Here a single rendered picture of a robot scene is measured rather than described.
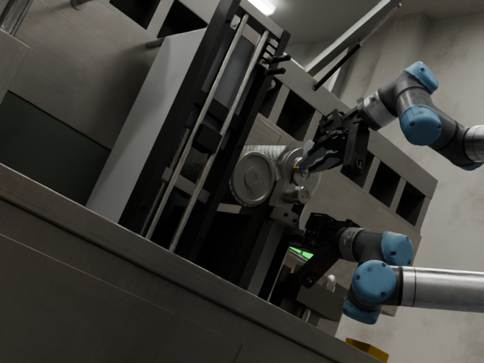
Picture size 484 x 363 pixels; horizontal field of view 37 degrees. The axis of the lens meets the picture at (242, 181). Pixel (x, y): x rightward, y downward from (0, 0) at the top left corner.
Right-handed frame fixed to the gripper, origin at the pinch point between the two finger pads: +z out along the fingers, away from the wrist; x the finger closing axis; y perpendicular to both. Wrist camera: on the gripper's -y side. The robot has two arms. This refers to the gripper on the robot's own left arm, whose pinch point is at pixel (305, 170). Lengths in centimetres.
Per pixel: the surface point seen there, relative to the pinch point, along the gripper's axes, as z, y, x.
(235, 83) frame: -7.3, -0.2, 30.6
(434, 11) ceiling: 18, 383, -285
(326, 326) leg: 55, 17, -80
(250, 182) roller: 8.5, -4.0, 10.4
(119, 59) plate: 22, 31, 37
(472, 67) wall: 14, 311, -295
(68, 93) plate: 31, 20, 45
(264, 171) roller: 6.1, -0.4, 7.5
